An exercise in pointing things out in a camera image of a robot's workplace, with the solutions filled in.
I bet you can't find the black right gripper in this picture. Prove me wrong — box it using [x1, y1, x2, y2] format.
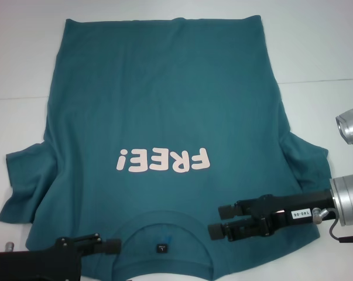
[207, 189, 335, 243]

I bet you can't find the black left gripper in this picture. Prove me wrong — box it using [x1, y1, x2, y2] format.
[0, 232, 122, 281]

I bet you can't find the teal t-shirt with FREE print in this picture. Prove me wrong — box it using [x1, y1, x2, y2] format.
[0, 16, 330, 281]

